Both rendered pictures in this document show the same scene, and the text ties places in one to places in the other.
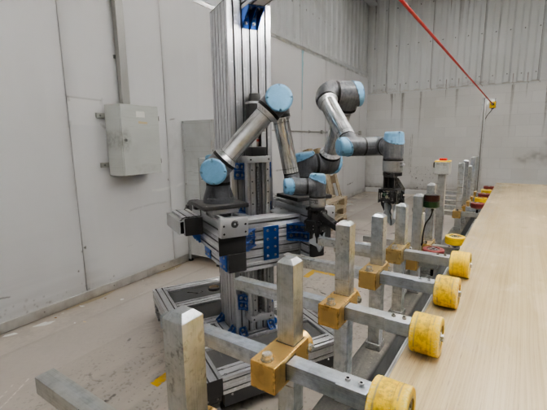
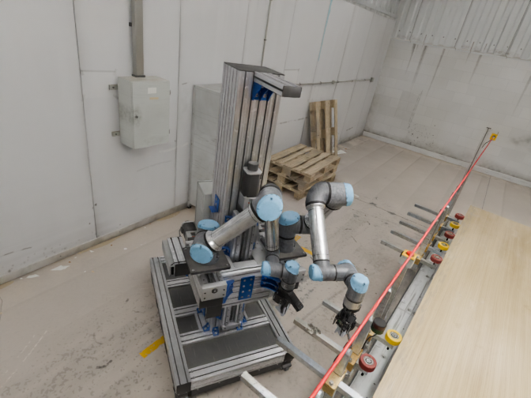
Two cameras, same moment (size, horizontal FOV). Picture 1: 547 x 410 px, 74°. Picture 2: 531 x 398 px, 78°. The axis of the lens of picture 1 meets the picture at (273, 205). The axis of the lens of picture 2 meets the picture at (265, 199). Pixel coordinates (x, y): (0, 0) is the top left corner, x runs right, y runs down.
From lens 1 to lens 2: 0.94 m
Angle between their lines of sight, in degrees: 17
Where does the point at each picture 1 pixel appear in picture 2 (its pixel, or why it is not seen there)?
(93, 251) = (103, 207)
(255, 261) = (230, 301)
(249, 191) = (235, 242)
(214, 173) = (201, 257)
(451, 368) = not seen: outside the picture
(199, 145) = (208, 114)
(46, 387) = not seen: outside the picture
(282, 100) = (272, 213)
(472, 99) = (491, 69)
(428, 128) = (438, 89)
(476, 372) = not seen: outside the picture
